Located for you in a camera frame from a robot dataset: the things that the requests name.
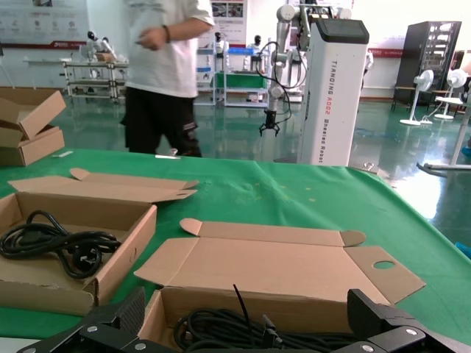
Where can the cardboard box with round hole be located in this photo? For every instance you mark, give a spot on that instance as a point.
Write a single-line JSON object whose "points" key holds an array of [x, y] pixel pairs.
{"points": [[265, 264], [121, 228]]}

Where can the blue and white shelf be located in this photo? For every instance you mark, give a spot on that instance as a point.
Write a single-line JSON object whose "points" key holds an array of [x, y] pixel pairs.
{"points": [[205, 70]]}

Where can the white standing fan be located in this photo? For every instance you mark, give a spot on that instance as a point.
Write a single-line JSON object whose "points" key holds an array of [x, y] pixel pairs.
{"points": [[454, 79], [419, 82]]}

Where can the metal pipe rack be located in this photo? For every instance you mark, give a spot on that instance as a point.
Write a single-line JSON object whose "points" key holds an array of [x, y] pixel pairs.
{"points": [[92, 81]]}

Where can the grey cobot arm with gripper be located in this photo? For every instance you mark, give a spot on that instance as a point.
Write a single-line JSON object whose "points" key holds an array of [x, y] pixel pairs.
{"points": [[279, 51]]}

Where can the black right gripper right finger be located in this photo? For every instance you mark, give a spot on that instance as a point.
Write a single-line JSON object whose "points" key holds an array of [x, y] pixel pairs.
{"points": [[390, 331]]}

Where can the white black-headed humanoid robot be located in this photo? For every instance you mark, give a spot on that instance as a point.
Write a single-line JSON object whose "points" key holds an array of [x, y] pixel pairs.
{"points": [[97, 44], [221, 42], [255, 42]]}

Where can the white label strip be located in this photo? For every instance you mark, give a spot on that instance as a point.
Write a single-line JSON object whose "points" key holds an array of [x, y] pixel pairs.
{"points": [[63, 153]]}

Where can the green tablecloth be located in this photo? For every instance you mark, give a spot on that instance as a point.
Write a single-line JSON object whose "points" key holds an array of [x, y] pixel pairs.
{"points": [[279, 191]]}

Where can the white wheeled robot column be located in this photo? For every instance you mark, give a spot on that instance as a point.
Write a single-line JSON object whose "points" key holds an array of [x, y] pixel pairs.
{"points": [[331, 95]]}

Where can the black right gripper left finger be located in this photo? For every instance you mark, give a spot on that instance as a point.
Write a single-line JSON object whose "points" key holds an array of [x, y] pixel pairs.
{"points": [[110, 331]]}

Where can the wall poster with red strip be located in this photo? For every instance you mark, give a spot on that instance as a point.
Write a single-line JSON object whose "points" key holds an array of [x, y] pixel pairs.
{"points": [[40, 22]]}

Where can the open stacked cardboard box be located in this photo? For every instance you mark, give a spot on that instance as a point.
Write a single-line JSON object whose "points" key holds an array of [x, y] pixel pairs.
{"points": [[40, 149], [40, 114]]}

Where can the white-legged desk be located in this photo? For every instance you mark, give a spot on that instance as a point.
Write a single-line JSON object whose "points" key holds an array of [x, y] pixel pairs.
{"points": [[460, 147]]}

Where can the person in white shirt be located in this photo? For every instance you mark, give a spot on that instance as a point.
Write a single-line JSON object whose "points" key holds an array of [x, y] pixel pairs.
{"points": [[162, 55]]}

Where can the black equipment cabinet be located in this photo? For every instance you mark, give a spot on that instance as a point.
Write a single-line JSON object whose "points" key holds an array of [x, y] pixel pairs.
{"points": [[423, 62]]}

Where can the shelf with green panel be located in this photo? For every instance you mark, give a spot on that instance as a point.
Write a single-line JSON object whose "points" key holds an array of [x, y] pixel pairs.
{"points": [[243, 81]]}

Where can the wall poster with photo row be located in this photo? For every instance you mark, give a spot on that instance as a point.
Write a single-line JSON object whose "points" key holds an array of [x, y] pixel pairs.
{"points": [[228, 18]]}

